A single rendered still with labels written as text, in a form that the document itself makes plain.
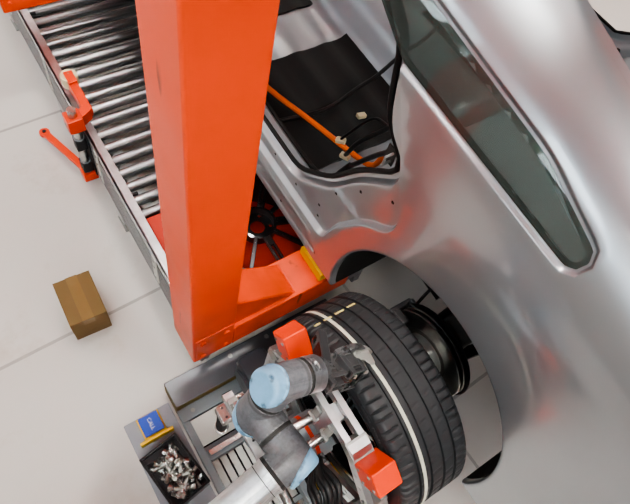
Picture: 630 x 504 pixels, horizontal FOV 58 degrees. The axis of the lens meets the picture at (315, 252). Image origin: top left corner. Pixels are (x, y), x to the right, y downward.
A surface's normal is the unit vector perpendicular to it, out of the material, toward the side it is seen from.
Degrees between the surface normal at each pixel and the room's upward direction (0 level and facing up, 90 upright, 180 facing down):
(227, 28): 90
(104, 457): 0
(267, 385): 58
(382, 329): 21
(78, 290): 0
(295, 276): 0
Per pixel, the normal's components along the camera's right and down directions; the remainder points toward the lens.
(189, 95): 0.53, 0.79
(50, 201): 0.17, -0.46
